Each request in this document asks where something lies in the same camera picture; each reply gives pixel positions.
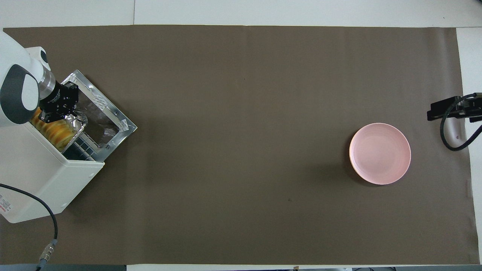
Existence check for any aluminium foil tray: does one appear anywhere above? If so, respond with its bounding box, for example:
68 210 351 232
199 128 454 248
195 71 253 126
30 107 89 152

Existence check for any brown table mat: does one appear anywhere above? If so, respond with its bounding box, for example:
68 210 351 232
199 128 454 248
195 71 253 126
0 25 480 265

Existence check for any pink round plate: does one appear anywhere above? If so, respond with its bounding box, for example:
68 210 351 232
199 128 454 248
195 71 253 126
349 123 412 185

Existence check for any cream toaster oven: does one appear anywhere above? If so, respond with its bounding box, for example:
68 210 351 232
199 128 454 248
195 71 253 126
0 113 106 224

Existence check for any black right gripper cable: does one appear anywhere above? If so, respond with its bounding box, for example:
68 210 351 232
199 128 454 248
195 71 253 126
440 94 482 152

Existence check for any golden ridged bread loaf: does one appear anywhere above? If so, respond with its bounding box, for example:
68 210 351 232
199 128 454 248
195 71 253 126
31 107 78 149

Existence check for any oven wire rack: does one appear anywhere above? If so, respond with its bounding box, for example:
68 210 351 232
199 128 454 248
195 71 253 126
62 132 101 161

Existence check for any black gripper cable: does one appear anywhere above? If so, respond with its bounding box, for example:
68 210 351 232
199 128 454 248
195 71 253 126
440 94 482 152
0 183 59 271

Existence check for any glass oven door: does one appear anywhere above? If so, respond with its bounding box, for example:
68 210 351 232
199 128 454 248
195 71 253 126
49 70 138 152

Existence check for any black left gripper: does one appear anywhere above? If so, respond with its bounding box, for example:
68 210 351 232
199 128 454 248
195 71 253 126
39 81 82 123

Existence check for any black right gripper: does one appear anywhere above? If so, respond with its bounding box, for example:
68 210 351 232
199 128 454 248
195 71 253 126
427 93 482 123

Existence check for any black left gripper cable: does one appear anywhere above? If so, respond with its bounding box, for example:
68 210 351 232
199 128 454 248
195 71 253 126
0 183 59 271

